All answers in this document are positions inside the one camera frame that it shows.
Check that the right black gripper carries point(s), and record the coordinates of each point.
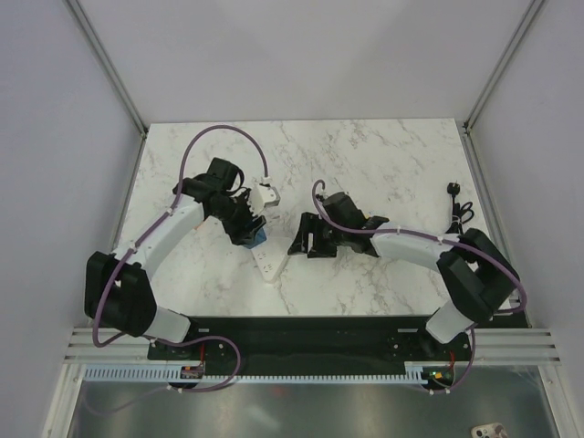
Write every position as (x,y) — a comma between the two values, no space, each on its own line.
(300,244)

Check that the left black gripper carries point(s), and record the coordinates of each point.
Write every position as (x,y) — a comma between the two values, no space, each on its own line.
(239,234)

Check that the blue cube adapter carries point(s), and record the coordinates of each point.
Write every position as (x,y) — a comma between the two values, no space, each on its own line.
(260,238)

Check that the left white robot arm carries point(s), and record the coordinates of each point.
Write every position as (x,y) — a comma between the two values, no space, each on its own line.
(118,291)

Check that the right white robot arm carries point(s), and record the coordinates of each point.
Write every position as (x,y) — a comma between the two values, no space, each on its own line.
(477,277)

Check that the white power strip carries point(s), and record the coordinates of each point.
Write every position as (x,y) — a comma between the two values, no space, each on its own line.
(271,257)

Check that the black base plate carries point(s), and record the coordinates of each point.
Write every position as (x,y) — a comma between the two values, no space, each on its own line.
(312,345)

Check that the white cable duct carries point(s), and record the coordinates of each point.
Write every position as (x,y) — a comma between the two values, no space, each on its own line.
(180,374)

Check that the left aluminium frame post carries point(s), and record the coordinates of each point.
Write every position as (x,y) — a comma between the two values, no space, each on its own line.
(98,49)

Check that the aluminium frame post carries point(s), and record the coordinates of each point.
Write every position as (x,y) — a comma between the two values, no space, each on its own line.
(98,49)
(513,44)

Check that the right aluminium frame post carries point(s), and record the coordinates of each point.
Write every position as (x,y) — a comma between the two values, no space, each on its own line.
(513,44)

